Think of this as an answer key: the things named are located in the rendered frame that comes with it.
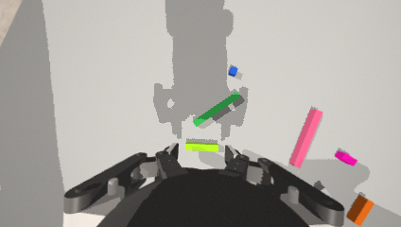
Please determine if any orange rod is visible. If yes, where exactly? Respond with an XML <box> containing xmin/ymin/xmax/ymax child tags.
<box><xmin>346</xmin><ymin>195</ymin><xmax>374</xmax><ymax>226</ymax></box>

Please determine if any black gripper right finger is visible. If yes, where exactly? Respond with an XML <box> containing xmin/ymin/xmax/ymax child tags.
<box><xmin>219</xmin><ymin>145</ymin><xmax>344</xmax><ymax>227</ymax></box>

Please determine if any grey rod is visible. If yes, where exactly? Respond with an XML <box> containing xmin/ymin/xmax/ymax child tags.
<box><xmin>314</xmin><ymin>183</ymin><xmax>332</xmax><ymax>198</ymax></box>

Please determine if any small blue cube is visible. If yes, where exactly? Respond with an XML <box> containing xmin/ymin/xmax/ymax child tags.
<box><xmin>228</xmin><ymin>67</ymin><xmax>238</xmax><ymax>77</ymax></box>

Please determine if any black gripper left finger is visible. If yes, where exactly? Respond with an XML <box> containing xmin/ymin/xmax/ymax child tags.
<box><xmin>63</xmin><ymin>143</ymin><xmax>188</xmax><ymax>227</ymax></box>

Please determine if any pink rod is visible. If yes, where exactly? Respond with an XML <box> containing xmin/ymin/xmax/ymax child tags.
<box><xmin>289</xmin><ymin>110</ymin><xmax>323</xmax><ymax>168</ymax></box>

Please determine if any short magenta rod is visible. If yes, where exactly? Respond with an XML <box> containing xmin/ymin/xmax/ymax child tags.
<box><xmin>335</xmin><ymin>151</ymin><xmax>357</xmax><ymax>166</ymax></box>

